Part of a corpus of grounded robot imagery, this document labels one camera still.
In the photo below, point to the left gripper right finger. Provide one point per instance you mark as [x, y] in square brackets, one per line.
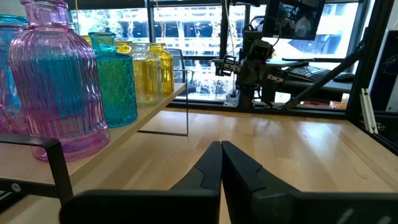
[264, 202]

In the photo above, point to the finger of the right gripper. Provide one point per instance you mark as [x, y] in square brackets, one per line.
[261, 73]
[248, 73]

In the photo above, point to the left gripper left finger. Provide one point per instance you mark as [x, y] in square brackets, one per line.
[186, 202]

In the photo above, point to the clear glass vase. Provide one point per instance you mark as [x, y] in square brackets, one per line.
[147, 77]

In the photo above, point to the yellow diamond-pattern glass vase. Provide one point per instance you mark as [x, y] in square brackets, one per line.
[123, 47]

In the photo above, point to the blue rippled glass vase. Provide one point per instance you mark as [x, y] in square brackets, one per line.
[116, 90]

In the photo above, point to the pink ribbed glass vase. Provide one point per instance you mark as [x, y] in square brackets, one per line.
[59, 87]

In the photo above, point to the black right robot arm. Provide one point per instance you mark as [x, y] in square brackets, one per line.
[248, 34]

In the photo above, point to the silver mounting plate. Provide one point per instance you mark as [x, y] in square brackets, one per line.
[231, 100]

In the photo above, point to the black laptop keyboard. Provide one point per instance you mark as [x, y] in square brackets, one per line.
[306, 72]

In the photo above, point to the grey office chair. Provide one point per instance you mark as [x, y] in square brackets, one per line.
[180, 62]

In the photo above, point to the dark grey desk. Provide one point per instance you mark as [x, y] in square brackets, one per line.
[311, 87]

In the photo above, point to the red tray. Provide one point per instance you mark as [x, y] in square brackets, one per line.
[315, 103]

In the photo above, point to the dark grey monitor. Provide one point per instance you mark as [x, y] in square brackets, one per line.
[295, 18]

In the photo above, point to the black computer mouse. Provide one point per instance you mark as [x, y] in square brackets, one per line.
[343, 77]

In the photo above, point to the dark upright panel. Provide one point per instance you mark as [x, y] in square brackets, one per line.
[384, 71]

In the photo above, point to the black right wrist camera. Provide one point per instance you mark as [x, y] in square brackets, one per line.
[261, 49]

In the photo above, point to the black window frame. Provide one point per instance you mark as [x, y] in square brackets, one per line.
[224, 31]

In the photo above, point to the wooden shelf with black frame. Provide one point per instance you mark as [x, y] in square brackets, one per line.
[140, 115]

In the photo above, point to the silver bracket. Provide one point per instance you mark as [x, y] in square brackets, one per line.
[369, 110]

